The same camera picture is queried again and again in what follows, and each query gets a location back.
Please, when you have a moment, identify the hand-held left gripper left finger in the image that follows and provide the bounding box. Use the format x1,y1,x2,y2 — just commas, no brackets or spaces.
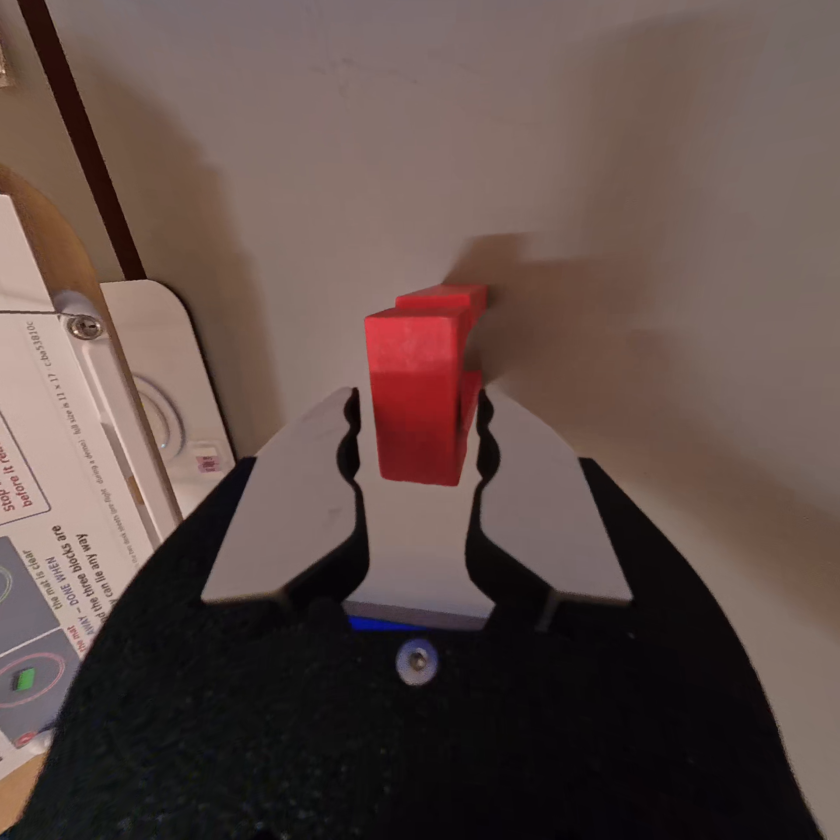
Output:
199,386,373,609

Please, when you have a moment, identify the printed instruction sheet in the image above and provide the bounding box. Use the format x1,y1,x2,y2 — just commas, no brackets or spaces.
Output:
0,193,165,782

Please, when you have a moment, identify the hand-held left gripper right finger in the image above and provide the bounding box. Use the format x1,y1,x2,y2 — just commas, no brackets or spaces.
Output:
465,387,635,622

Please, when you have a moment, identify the red arch block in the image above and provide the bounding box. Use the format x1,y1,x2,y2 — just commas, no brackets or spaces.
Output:
364,283,490,488

